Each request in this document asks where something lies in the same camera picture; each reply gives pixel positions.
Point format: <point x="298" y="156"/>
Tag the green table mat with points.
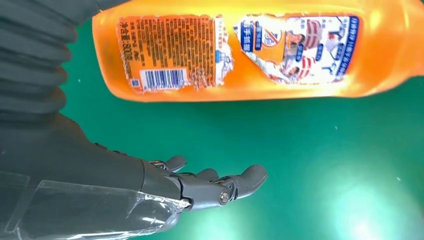
<point x="265" y="165"/>

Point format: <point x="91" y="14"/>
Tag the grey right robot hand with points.
<point x="82" y="185"/>

